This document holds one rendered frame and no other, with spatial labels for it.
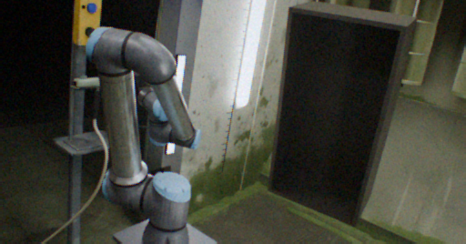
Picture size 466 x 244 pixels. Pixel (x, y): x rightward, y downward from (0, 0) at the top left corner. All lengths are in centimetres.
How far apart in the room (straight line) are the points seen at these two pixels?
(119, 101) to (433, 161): 260
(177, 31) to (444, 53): 220
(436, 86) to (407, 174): 78
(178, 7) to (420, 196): 227
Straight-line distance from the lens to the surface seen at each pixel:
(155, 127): 158
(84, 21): 195
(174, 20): 216
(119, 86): 118
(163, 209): 141
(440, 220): 314
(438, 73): 340
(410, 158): 326
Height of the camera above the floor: 156
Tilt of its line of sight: 16 degrees down
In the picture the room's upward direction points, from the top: 9 degrees clockwise
